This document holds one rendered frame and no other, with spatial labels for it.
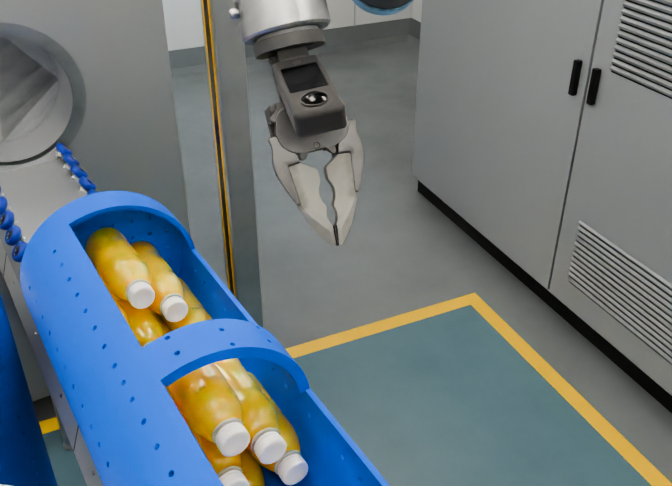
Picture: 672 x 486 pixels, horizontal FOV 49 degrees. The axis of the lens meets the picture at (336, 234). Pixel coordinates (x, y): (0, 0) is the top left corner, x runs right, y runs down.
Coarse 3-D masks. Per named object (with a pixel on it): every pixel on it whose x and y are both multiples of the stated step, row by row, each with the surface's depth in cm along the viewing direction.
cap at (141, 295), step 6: (138, 282) 113; (144, 282) 113; (132, 288) 112; (138, 288) 111; (144, 288) 112; (150, 288) 112; (132, 294) 111; (138, 294) 112; (144, 294) 112; (150, 294) 113; (132, 300) 112; (138, 300) 112; (144, 300) 113; (150, 300) 113; (138, 306) 113; (144, 306) 113
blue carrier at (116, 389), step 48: (48, 240) 115; (144, 240) 130; (48, 288) 109; (96, 288) 102; (192, 288) 132; (48, 336) 107; (96, 336) 96; (192, 336) 91; (240, 336) 93; (96, 384) 92; (144, 384) 87; (288, 384) 106; (96, 432) 90; (144, 432) 83; (336, 432) 95; (144, 480) 79; (192, 480) 75; (336, 480) 97; (384, 480) 88
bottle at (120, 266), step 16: (96, 240) 122; (112, 240) 121; (96, 256) 120; (112, 256) 117; (128, 256) 117; (112, 272) 115; (128, 272) 114; (144, 272) 115; (112, 288) 115; (128, 288) 113
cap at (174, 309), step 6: (168, 300) 117; (174, 300) 117; (180, 300) 117; (162, 306) 117; (168, 306) 116; (174, 306) 116; (180, 306) 117; (186, 306) 118; (162, 312) 117; (168, 312) 116; (174, 312) 117; (180, 312) 118; (186, 312) 118; (168, 318) 117; (174, 318) 118; (180, 318) 118
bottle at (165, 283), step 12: (144, 252) 126; (156, 252) 127; (156, 264) 123; (156, 276) 120; (168, 276) 120; (156, 288) 118; (168, 288) 118; (180, 288) 120; (156, 300) 118; (156, 312) 120
